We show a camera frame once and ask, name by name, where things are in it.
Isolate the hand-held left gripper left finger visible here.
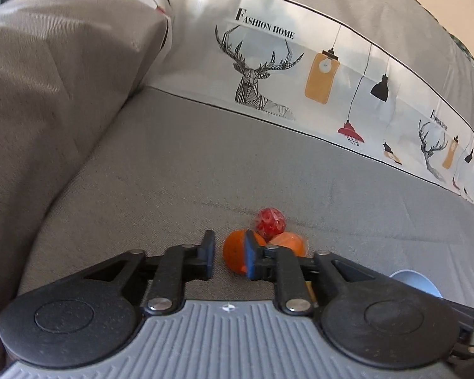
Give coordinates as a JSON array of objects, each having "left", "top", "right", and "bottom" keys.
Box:
[{"left": 79, "top": 230, "right": 216, "bottom": 316}]

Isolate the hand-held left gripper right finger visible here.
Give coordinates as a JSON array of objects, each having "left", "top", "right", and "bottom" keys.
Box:
[{"left": 245, "top": 230, "right": 388, "bottom": 316}]

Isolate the plastic orange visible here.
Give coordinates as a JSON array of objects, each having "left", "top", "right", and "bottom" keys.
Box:
[{"left": 266, "top": 232, "right": 307, "bottom": 258}]

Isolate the red plastic fruit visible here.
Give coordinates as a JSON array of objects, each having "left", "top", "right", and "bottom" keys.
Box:
[{"left": 255, "top": 207, "right": 287, "bottom": 242}]

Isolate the light blue plate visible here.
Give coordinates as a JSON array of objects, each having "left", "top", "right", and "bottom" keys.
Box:
[{"left": 390, "top": 269, "right": 443, "bottom": 298}]

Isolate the grey printed sofa cover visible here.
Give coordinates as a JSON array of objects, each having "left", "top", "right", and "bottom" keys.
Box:
[{"left": 0, "top": 0, "right": 474, "bottom": 364}]

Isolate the grey covered sofa armrest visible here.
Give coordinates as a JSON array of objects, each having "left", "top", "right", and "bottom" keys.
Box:
[{"left": 0, "top": 0, "right": 174, "bottom": 364}]

